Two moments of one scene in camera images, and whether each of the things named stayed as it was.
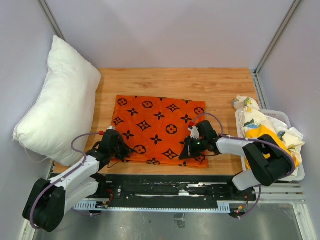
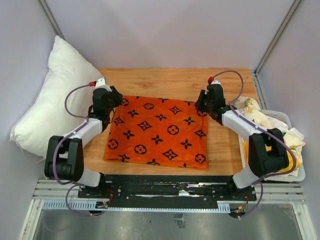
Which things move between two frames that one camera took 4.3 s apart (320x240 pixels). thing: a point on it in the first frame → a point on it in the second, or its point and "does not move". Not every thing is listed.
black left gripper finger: [125, 151] → [117, 97]
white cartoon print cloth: [251, 116] does not move
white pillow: [61, 111] does not move
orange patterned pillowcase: [156, 127] does not move
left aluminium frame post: [46, 10] does not move
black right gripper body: [198, 145] → [209, 106]
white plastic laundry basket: [285, 117] does not move
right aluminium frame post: [294, 6] does not move
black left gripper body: [116, 151] → [108, 109]
